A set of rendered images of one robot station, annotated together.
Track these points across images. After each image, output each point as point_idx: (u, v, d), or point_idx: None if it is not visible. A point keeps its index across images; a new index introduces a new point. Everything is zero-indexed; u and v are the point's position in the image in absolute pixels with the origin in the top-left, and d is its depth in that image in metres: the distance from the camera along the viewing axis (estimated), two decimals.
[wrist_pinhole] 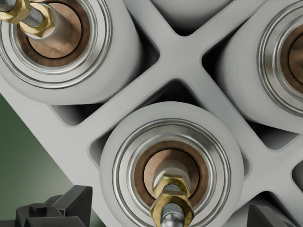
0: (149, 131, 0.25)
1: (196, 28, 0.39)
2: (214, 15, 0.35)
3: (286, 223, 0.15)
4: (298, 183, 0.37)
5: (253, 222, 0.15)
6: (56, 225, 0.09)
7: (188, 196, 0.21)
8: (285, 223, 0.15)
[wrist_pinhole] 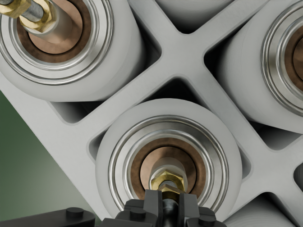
0: (215, 197, 0.25)
1: (198, 26, 0.39)
2: (217, 13, 0.35)
3: (209, 210, 0.15)
4: (300, 184, 0.36)
5: (178, 209, 0.15)
6: None
7: None
8: (208, 210, 0.15)
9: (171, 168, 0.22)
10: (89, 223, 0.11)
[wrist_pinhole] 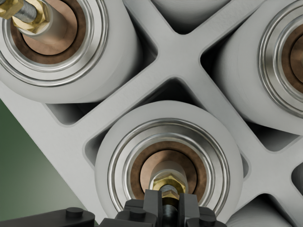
0: (120, 198, 0.25)
1: (195, 26, 0.38)
2: (213, 14, 0.35)
3: (209, 210, 0.15)
4: (298, 186, 0.36)
5: (178, 209, 0.15)
6: None
7: None
8: (208, 210, 0.15)
9: None
10: (89, 223, 0.11)
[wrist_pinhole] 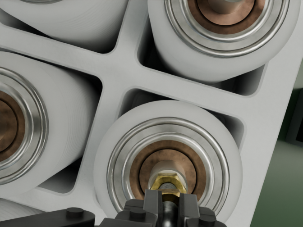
0: (132, 138, 0.24)
1: None
2: None
3: (209, 210, 0.15)
4: (120, 28, 0.36)
5: (178, 209, 0.15)
6: None
7: None
8: (208, 210, 0.15)
9: None
10: (89, 223, 0.11)
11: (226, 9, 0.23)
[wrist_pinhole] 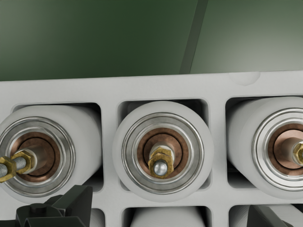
0: None
1: None
2: None
3: (286, 223, 0.15)
4: None
5: (253, 222, 0.15)
6: (56, 225, 0.09)
7: None
8: (285, 223, 0.15)
9: None
10: None
11: None
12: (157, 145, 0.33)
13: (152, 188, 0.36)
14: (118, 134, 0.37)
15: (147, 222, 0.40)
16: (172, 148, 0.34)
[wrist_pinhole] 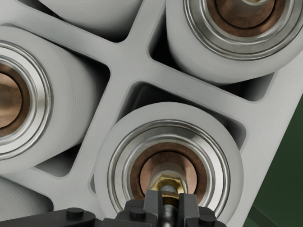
0: None
1: None
2: None
3: (209, 210, 0.15)
4: None
5: (178, 209, 0.15)
6: None
7: None
8: (208, 210, 0.15)
9: None
10: (89, 223, 0.11)
11: None
12: (152, 179, 0.22)
13: None
14: (99, 190, 0.25)
15: (81, 100, 0.28)
16: (175, 169, 0.22)
